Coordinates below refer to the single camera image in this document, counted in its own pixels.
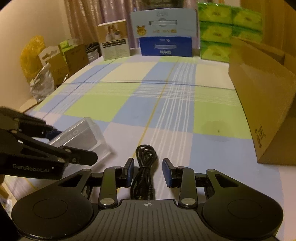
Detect black cable bundle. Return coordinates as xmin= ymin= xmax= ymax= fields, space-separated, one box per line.
xmin=129 ymin=144 xmax=159 ymax=200

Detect clear box with white roll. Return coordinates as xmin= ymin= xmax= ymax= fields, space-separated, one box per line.
xmin=49 ymin=117 xmax=111 ymax=162

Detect yellow plastic bag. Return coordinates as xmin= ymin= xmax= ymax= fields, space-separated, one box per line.
xmin=20 ymin=35 xmax=46 ymax=83

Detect checked tablecloth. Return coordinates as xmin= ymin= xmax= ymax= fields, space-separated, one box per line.
xmin=4 ymin=55 xmax=284 ymax=240

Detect cardboard boxes beside table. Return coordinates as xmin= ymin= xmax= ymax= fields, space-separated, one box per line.
xmin=38 ymin=44 xmax=89 ymax=87

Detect brown cardboard box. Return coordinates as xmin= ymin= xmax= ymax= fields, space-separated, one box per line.
xmin=229 ymin=37 xmax=296 ymax=165

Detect white product box with photo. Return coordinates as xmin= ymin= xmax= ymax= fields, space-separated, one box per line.
xmin=96 ymin=19 xmax=130 ymax=61

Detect blue milk carton box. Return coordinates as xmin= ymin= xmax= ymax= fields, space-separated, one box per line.
xmin=130 ymin=8 xmax=197 ymax=57

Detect green tissue pack stack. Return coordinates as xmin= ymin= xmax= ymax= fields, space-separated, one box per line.
xmin=197 ymin=3 xmax=263 ymax=63

